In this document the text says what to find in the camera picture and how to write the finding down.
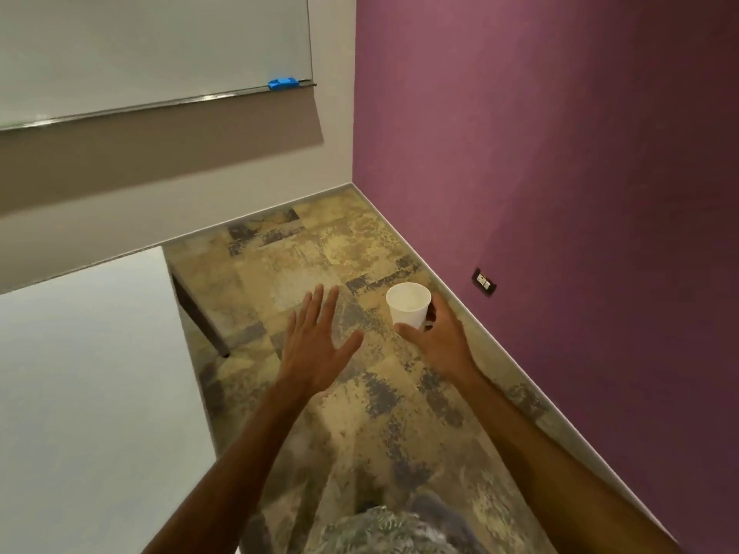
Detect person's right forearm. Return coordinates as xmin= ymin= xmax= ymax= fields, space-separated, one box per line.
xmin=456 ymin=366 xmax=689 ymax=554

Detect person's left hand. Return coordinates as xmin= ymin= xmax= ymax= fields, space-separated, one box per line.
xmin=278 ymin=284 xmax=366 ymax=400

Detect person's right hand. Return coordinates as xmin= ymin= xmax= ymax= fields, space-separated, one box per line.
xmin=394 ymin=293 xmax=481 ymax=389

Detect white paper cup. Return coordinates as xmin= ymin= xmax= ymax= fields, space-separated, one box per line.
xmin=386 ymin=282 xmax=433 ymax=332

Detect white wall whiteboard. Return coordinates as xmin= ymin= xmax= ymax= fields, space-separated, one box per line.
xmin=0 ymin=0 xmax=319 ymax=132

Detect patterned grey shorts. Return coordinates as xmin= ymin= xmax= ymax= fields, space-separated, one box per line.
xmin=314 ymin=490 xmax=493 ymax=554

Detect person's left forearm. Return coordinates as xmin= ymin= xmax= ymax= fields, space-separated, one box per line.
xmin=141 ymin=382 xmax=325 ymax=554

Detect white table with dark leg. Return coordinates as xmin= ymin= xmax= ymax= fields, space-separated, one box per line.
xmin=0 ymin=245 xmax=232 ymax=554

